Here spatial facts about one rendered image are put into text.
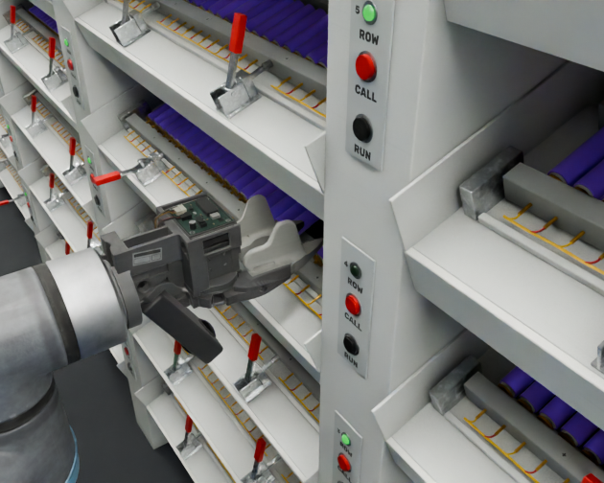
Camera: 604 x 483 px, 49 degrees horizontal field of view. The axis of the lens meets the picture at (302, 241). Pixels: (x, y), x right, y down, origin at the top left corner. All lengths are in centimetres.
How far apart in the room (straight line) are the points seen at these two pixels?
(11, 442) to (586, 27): 52
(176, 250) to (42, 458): 21
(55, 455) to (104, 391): 106
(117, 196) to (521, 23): 89
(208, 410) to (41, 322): 61
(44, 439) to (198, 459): 73
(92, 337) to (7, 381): 7
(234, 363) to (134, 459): 66
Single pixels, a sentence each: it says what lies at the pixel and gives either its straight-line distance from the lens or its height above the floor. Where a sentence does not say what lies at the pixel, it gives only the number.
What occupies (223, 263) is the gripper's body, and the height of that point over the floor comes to 83.
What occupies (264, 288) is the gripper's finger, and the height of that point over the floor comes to 80.
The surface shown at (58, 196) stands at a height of 37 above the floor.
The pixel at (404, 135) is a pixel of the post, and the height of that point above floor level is 101.
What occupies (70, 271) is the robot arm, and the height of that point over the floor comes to 86.
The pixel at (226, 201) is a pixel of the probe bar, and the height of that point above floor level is 77.
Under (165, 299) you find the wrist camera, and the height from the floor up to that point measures 81.
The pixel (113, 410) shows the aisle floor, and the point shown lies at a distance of 166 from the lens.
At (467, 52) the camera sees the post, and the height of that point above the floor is 106.
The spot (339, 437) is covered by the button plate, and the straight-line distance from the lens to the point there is 67.
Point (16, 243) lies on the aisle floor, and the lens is 232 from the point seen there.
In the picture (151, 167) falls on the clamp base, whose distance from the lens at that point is 96.
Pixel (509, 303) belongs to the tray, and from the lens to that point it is 43.
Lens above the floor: 119
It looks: 34 degrees down
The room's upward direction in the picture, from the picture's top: straight up
